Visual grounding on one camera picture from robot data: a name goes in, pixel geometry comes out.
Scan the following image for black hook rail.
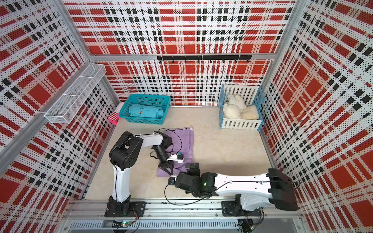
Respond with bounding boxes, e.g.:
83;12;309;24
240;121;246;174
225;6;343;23
157;54;253;62

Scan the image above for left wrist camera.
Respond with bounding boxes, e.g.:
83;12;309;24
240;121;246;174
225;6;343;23
167;152;184;164

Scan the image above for blue white slatted crate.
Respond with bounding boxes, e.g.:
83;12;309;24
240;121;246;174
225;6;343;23
219;84;265;131

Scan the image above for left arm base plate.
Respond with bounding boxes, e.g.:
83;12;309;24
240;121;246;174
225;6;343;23
105;201;146;217

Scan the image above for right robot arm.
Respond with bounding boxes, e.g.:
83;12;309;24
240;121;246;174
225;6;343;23
169;163;299;212

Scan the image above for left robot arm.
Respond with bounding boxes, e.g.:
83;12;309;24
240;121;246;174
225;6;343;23
109;131;173;206

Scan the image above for white wire wall basket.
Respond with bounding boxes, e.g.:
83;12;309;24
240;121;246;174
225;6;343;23
44;63;106;124

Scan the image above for folded teal garment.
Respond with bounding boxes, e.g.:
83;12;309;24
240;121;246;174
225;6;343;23
129;104;164;118

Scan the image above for white fluffy plush toy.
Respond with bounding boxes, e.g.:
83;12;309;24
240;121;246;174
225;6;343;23
222;94;247;119

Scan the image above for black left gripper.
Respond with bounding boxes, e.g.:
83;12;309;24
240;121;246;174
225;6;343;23
153;145;174;176

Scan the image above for purple long pants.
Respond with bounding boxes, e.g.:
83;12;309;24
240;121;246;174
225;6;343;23
152;127;194;177

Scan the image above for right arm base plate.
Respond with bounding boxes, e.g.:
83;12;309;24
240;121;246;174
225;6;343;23
221;201;262;217

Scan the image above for teal plastic basket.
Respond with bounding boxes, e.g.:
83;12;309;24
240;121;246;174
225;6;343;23
119;94;171;125

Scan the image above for green circuit board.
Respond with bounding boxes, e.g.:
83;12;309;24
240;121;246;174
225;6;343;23
112;221;133;228

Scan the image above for cream fluffy cushion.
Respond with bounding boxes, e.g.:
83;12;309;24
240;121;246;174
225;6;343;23
240;105;259;120

